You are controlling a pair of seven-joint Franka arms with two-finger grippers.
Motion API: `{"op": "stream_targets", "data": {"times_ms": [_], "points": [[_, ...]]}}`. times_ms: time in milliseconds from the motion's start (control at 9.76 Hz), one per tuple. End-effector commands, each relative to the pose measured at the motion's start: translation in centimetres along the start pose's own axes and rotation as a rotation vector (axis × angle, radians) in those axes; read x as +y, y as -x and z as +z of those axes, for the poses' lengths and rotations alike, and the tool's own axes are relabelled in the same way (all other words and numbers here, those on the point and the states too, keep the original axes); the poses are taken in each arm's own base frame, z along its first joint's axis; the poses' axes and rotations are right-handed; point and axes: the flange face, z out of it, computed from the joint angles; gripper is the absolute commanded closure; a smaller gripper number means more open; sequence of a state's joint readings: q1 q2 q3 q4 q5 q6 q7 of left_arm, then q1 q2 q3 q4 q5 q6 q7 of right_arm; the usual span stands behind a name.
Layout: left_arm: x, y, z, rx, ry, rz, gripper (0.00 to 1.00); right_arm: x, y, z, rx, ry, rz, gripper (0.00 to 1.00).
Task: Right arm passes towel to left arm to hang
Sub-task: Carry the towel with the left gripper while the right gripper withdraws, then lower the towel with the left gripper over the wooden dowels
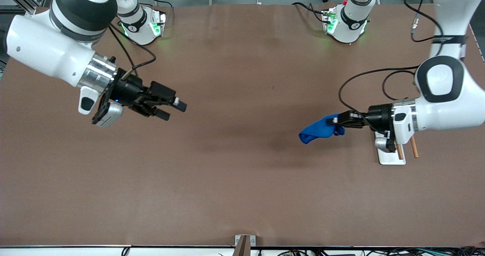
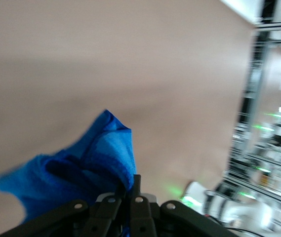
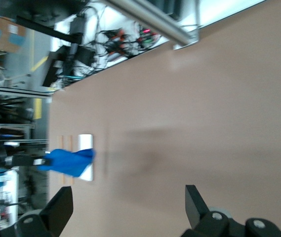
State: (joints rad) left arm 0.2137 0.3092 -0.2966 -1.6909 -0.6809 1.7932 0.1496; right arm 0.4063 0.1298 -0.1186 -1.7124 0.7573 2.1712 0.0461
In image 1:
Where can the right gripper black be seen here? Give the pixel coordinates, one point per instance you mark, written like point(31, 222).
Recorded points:
point(130, 88)

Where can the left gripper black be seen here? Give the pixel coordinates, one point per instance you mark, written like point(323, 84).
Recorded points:
point(380, 116)

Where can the blue microfibre towel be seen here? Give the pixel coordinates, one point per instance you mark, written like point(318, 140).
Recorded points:
point(316, 131)

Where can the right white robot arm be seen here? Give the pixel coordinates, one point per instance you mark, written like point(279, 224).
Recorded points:
point(41, 47)

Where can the arm base connector panel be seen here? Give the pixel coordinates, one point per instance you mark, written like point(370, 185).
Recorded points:
point(329, 21)
point(159, 24)

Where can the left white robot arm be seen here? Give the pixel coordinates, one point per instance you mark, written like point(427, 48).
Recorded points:
point(447, 108)

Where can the wooden rack dowel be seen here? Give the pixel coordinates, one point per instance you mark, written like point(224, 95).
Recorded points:
point(414, 148)
point(400, 153)

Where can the white rack base plate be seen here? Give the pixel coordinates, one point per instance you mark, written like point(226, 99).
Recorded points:
point(390, 159)

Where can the grey metal mounting bracket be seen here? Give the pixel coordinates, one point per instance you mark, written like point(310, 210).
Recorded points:
point(237, 239)

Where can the brown camera mount post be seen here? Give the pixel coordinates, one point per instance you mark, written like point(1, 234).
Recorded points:
point(242, 248)

